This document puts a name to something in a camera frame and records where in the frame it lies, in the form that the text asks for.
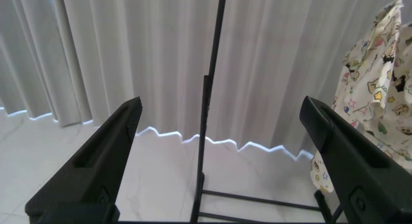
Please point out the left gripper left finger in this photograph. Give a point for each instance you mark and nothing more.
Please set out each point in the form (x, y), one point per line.
(96, 166)

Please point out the black clothes rack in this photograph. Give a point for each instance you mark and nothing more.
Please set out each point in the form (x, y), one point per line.
(206, 121)

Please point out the cream printed garment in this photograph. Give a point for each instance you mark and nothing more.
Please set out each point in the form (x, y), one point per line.
(367, 89)

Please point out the white curtain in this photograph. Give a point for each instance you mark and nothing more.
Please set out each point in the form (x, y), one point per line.
(128, 56)

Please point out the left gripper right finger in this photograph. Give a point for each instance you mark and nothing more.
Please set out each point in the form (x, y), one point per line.
(363, 172)

